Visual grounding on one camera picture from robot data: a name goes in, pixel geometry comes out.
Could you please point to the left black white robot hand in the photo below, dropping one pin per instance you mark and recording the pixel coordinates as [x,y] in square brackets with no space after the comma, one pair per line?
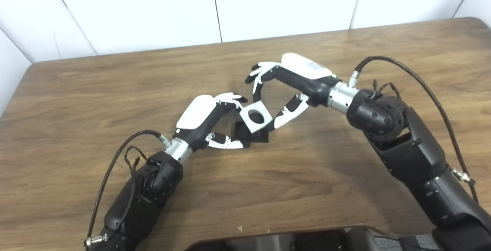
[197,111]

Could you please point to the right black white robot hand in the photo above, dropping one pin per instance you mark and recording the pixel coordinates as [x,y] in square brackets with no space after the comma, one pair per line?
[303,71]

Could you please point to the white square piece with hole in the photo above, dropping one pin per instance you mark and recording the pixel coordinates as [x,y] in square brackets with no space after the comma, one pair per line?
[247,122]

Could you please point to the black peg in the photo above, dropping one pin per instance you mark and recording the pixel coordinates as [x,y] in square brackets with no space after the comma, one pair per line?
[261,138]

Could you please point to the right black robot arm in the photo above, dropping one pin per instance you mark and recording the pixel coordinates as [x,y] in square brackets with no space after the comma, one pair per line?
[414,151]

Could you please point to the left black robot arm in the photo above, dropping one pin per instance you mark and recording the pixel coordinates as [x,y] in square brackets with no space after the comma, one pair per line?
[142,201]

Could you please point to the black robot torso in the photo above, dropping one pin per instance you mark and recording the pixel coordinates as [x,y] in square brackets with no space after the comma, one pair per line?
[287,243]

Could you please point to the grey textured floor mat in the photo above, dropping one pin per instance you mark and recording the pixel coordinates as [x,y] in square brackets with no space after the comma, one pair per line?
[418,243]

